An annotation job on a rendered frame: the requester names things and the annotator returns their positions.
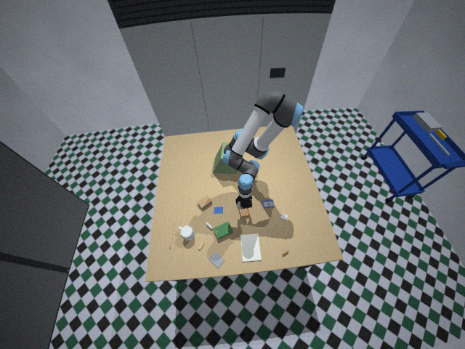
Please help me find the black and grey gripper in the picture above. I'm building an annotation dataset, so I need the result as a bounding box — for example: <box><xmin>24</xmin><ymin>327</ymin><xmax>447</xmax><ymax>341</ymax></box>
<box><xmin>235</xmin><ymin>195</ymin><xmax>252</xmax><ymax>210</ymax></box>

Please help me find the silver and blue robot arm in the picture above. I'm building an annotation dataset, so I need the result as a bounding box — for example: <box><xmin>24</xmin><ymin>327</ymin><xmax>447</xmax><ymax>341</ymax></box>
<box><xmin>222</xmin><ymin>91</ymin><xmax>304</xmax><ymax>198</ymax></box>

